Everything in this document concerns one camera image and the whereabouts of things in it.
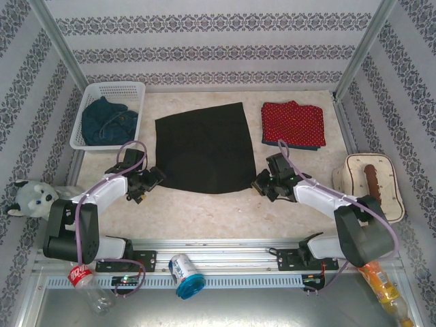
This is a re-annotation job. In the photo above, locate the aluminium frame post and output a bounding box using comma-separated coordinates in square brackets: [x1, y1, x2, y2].
[29, 0, 88, 90]
[333, 0, 398, 99]

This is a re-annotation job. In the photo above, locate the white plastic basket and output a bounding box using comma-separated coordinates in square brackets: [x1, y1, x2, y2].
[69, 82, 146, 151]

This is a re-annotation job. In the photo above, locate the grey sheet metal shelf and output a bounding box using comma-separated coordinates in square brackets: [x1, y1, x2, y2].
[10, 268, 425, 327]

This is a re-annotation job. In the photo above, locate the slotted grey cable duct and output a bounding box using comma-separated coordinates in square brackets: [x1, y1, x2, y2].
[46, 274, 304, 290]

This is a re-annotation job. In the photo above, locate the orange drink bottle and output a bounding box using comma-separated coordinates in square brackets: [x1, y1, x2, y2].
[357, 260, 415, 327]

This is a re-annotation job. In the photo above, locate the grey white husky plush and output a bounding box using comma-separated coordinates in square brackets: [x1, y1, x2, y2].
[7, 179, 79, 219]

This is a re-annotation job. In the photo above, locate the blue denim skirt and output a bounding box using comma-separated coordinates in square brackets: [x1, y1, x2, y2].
[81, 96, 139, 146]

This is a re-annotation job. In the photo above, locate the beige tray with brown item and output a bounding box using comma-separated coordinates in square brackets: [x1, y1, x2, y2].
[332, 153, 406, 224]

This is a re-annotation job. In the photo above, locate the clear bottle red label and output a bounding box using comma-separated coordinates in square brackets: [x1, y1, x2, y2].
[67, 264, 116, 315]

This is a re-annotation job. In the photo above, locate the red polka dot skirt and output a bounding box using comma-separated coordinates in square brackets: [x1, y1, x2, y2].
[260, 100, 326, 148]

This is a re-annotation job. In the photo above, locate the black skirt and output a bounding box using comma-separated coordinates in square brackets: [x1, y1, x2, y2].
[155, 102, 257, 195]

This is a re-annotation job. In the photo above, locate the white blue drink can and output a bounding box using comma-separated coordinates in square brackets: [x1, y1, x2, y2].
[169, 253, 206, 300]

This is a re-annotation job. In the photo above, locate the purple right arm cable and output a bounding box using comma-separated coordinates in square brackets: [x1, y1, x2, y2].
[278, 139, 400, 296]

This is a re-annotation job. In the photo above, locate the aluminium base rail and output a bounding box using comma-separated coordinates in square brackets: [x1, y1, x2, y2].
[33, 238, 401, 273]

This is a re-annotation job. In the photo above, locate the aluminium table side rail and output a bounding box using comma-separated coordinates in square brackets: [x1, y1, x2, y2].
[66, 149, 86, 187]
[332, 91, 362, 156]

